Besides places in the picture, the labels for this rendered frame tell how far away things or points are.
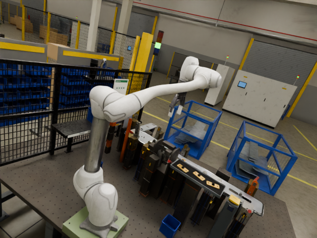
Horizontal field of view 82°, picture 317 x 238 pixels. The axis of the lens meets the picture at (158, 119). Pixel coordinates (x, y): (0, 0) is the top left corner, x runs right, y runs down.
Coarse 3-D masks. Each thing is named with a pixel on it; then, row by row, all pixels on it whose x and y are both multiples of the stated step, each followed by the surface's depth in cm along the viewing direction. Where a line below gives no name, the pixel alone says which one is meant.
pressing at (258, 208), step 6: (144, 132) 201; (144, 138) 187; (150, 138) 191; (168, 156) 170; (180, 156) 174; (192, 162) 170; (198, 168) 163; (210, 174) 160; (222, 180) 156; (228, 186) 151; (234, 186) 154; (228, 192) 143; (240, 192) 147; (240, 198) 140; (246, 198) 143; (252, 198) 144; (240, 204) 135; (258, 204) 139; (258, 210) 133
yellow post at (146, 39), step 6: (144, 36) 220; (150, 36) 220; (144, 42) 221; (150, 42) 224; (144, 48) 222; (138, 54) 228; (144, 54) 224; (138, 60) 230; (144, 60) 229; (138, 66) 231; (144, 66) 234; (138, 78) 235; (132, 84) 241; (138, 84) 239; (132, 90) 243; (138, 90) 244
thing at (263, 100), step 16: (240, 80) 830; (256, 80) 804; (272, 80) 779; (240, 96) 844; (256, 96) 817; (272, 96) 792; (288, 96) 768; (240, 112) 859; (256, 112) 831; (272, 112) 805; (272, 128) 821
